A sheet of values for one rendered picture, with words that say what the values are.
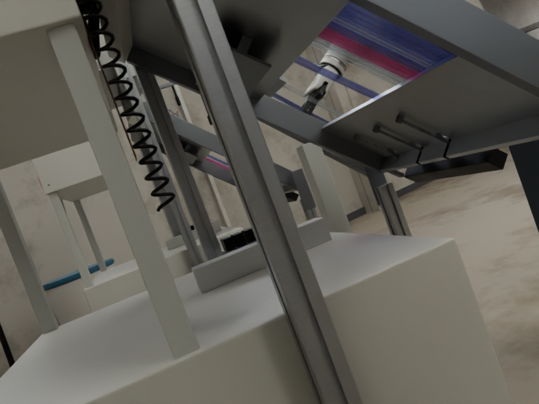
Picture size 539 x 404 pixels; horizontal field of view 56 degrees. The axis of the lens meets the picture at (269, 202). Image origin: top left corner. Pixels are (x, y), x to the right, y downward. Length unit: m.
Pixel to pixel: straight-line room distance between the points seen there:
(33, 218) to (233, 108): 3.88
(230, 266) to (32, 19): 0.52
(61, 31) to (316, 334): 0.43
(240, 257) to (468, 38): 0.51
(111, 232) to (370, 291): 3.94
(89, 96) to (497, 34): 0.51
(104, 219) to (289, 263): 3.96
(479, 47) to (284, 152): 4.69
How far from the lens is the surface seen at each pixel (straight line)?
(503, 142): 0.98
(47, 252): 4.36
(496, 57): 0.74
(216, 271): 0.91
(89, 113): 0.59
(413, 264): 0.64
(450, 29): 0.71
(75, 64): 0.60
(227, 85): 0.55
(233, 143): 0.53
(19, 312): 4.33
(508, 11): 1.49
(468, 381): 0.71
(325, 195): 1.58
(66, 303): 3.68
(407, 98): 1.00
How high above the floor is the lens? 0.77
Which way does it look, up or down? 3 degrees down
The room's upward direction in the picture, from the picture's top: 21 degrees counter-clockwise
